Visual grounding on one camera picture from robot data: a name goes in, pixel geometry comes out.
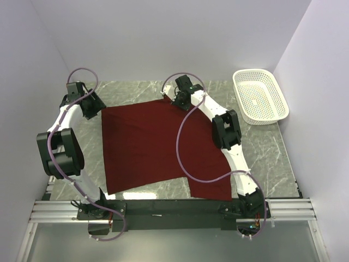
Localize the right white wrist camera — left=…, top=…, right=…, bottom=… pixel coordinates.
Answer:
left=160, top=85, right=174, bottom=100

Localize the dark red polo shirt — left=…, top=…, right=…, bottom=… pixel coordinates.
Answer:
left=101, top=99, right=232, bottom=201

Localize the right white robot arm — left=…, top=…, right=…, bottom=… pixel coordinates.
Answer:
left=173, top=72, right=267, bottom=218

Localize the aluminium frame rail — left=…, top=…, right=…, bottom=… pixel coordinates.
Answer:
left=29, top=198, right=317, bottom=223

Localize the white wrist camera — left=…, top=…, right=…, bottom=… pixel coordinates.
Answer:
left=66, top=81, right=85, bottom=96
left=160, top=85, right=174, bottom=100

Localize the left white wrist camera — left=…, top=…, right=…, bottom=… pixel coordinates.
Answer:
left=66, top=81, right=85, bottom=96

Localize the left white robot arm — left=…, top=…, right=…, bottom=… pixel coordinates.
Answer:
left=36, top=82, right=109, bottom=219

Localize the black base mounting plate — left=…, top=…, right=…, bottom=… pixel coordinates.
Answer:
left=77, top=198, right=273, bottom=233

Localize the white perforated plastic basket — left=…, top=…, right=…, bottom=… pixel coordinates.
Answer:
left=232, top=69, right=290, bottom=126

